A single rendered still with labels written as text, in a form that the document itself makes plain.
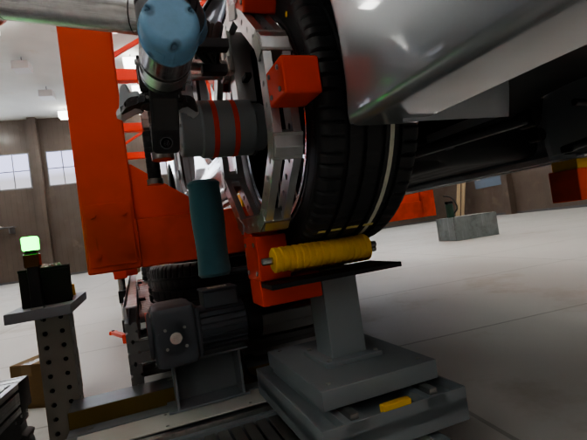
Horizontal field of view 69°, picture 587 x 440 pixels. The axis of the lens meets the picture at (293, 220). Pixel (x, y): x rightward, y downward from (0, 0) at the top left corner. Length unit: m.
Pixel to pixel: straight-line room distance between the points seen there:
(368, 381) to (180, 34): 0.78
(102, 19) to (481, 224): 7.55
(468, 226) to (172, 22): 7.45
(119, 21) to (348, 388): 0.83
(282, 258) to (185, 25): 0.55
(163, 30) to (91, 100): 0.99
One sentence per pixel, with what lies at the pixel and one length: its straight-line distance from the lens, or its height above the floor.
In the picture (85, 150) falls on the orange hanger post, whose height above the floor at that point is 0.91.
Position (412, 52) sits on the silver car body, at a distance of 0.63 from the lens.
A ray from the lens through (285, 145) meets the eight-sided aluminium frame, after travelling 0.86.
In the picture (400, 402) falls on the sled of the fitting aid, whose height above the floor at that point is 0.18.
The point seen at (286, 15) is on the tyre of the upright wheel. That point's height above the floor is 1.03.
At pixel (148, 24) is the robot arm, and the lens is 0.60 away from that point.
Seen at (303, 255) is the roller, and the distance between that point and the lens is 0.98.
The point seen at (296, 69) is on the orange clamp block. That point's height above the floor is 0.86.
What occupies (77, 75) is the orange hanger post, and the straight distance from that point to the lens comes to 1.60.
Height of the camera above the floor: 0.57
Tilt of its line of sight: 1 degrees up
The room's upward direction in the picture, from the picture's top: 8 degrees counter-clockwise
